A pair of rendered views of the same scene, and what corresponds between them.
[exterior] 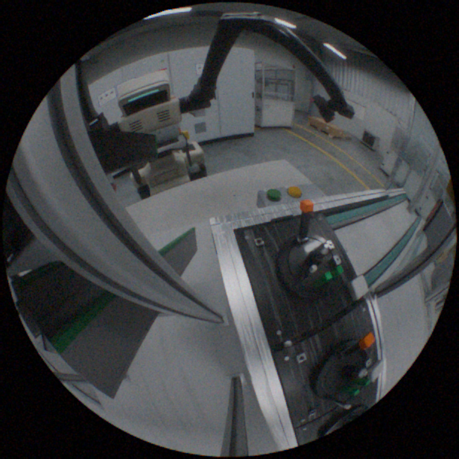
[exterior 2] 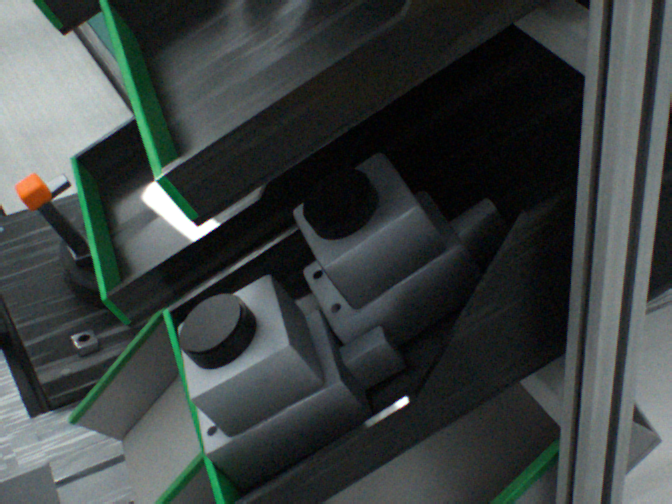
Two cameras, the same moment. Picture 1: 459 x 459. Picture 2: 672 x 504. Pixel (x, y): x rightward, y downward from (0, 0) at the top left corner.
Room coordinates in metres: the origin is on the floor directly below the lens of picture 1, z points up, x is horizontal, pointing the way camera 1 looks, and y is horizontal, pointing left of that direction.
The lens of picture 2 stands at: (0.12, 0.65, 1.58)
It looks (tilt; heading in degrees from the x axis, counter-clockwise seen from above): 38 degrees down; 257
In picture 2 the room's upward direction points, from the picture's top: 5 degrees counter-clockwise
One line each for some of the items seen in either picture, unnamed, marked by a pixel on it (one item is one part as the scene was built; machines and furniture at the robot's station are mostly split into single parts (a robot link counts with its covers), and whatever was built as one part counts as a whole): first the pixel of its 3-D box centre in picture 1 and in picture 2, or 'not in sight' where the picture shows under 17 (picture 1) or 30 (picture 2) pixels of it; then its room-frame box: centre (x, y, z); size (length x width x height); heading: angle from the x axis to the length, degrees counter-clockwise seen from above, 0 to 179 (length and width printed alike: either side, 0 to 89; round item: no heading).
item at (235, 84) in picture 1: (232, 91); not in sight; (3.54, -0.25, 1.12); 0.80 x 0.54 x 2.25; 110
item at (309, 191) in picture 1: (292, 200); not in sight; (0.32, -0.20, 0.93); 0.21 x 0.07 x 0.06; 100
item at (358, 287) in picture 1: (355, 288); not in sight; (0.02, -0.26, 0.97); 0.05 x 0.05 x 0.04; 10
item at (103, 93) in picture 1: (114, 123); not in sight; (2.73, 2.01, 1.12); 0.80 x 0.54 x 2.25; 110
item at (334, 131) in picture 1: (325, 127); not in sight; (4.96, -3.67, 0.20); 1.20 x 0.80 x 0.41; 20
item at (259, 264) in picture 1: (305, 267); (151, 264); (0.09, -0.15, 0.96); 0.24 x 0.24 x 0.02; 10
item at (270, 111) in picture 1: (251, 89); not in sight; (5.49, -1.02, 1.13); 2.66 x 1.46 x 2.25; 20
